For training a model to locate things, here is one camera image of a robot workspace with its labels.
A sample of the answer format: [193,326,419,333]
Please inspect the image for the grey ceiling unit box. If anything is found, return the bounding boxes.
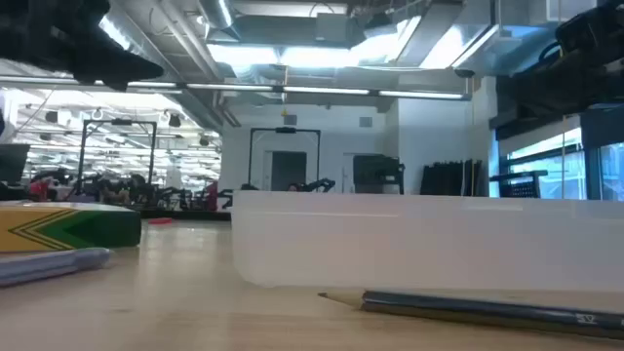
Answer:
[315,13,350,43]

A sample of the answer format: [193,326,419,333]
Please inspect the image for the window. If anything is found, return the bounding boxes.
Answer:
[499,127,624,202]

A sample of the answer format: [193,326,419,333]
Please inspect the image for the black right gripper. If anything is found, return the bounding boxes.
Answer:
[535,0,624,107]

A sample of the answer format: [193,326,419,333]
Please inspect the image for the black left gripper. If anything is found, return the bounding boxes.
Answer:
[0,0,165,93]

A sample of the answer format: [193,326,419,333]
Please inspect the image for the silver round air duct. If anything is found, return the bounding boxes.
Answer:
[197,0,235,30]

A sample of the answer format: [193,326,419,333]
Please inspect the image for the black folded panels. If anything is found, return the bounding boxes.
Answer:
[419,159,484,197]

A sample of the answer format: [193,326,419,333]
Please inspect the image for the black perforated cart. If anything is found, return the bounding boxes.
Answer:
[489,170,549,199]

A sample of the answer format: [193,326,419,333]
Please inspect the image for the grey door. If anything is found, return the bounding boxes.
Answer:
[270,150,308,192]

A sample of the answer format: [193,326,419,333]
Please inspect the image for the translucent plastic storage box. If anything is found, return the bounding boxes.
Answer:
[231,190,624,293]

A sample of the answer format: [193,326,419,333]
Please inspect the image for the black equipment cabinet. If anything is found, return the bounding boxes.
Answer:
[353,154,406,195]

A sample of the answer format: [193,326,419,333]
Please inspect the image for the silver rectangular air duct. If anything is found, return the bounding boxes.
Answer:
[452,21,560,78]

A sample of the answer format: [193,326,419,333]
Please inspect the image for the dark neighbouring table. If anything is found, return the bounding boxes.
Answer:
[140,208,233,221]

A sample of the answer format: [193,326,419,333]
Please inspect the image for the dark grey pencil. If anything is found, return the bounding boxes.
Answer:
[317,288,624,341]

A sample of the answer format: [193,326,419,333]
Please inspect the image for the lavender grey pen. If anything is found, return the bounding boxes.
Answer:
[0,247,112,289]

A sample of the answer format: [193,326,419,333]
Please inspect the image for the long ceiling light bar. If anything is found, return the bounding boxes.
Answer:
[0,75,473,102]

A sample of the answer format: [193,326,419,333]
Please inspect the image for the yellow green crayon box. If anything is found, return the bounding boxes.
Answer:
[0,202,142,254]

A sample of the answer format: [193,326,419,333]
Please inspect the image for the black computer monitor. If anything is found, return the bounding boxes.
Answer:
[0,143,31,186]

